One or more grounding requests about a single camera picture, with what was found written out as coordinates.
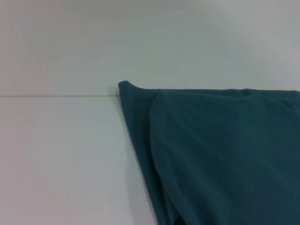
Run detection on teal t-shirt with FREE print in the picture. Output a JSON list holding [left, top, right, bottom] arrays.
[[118, 80, 300, 225]]

